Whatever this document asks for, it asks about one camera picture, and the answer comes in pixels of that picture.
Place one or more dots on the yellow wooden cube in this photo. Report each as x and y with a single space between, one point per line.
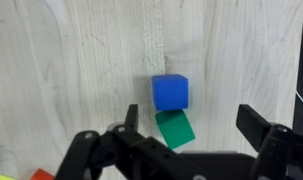
1 176

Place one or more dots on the red wooden block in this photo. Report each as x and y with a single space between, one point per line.
41 175

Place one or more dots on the green wooden cube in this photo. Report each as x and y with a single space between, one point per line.
176 131

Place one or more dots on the blue wooden cube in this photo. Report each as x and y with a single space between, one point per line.
170 91

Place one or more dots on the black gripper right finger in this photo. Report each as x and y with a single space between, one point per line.
277 150

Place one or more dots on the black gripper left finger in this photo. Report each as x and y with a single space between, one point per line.
124 150

